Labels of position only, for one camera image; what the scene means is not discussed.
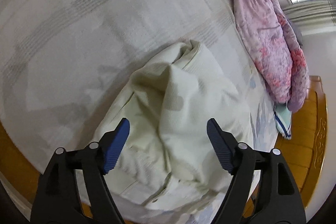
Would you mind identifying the cream white knit garment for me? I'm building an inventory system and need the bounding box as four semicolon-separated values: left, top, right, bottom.
94;41;253;211

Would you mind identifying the teal striped pillow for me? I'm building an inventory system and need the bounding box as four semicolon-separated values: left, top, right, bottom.
273;104;292;140

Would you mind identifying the pale floral bed sheet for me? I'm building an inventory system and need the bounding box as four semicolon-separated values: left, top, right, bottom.
0;0;279;224

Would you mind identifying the purple floral quilt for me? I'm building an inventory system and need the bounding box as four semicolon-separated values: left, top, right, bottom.
234;0;309;113

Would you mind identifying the wooden bed frame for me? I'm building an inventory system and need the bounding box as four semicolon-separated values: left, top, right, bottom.
1;76;327;210

